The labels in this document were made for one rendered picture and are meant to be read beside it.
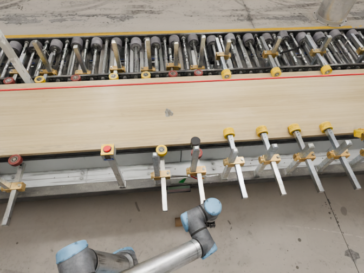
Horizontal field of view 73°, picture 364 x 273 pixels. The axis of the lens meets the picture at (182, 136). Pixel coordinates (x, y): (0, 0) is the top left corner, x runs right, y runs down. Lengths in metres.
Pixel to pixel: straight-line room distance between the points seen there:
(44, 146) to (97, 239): 1.03
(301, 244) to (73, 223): 2.14
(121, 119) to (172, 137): 0.43
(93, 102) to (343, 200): 2.60
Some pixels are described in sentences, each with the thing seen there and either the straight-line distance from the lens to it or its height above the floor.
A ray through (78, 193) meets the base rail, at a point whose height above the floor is 0.70.
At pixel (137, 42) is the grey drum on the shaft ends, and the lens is 2.71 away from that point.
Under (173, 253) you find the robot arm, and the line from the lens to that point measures 1.18.
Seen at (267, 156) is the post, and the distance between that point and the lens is 1.72.
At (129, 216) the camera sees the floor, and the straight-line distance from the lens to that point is 2.55.
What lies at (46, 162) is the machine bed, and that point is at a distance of 2.10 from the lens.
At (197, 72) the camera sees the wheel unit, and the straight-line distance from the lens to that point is 2.28.
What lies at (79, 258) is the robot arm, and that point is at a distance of 1.06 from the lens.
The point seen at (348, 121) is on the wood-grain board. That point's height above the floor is 0.90.
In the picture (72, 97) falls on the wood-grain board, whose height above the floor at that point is 0.90.
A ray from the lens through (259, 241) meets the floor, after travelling 2.59.
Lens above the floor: 2.43
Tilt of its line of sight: 57 degrees down
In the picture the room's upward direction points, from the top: 3 degrees clockwise
